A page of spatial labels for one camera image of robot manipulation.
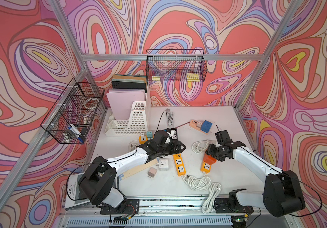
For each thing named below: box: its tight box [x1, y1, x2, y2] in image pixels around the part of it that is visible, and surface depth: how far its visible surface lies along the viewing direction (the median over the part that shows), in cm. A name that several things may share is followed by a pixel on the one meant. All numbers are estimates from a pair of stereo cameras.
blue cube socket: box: [200, 119, 213, 134], surface depth 101 cm
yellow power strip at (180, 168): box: [172, 153, 187, 177], surface depth 88 cm
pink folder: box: [106, 88, 146, 121], surface depth 93 cm
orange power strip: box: [200, 161, 212, 174], surface depth 86 cm
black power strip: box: [170, 127, 178, 141], surface depth 101 cm
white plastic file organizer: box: [104, 81, 152, 137], surface depth 94 cm
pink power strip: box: [189, 119, 209, 135], surface depth 109 cm
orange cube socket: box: [203, 152, 217, 165], surface depth 82 cm
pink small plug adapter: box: [147, 166, 157, 179], surface depth 86 cm
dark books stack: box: [111, 74, 147, 93], surface depth 97 cm
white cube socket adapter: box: [158, 159, 169, 171], surface depth 85 cm
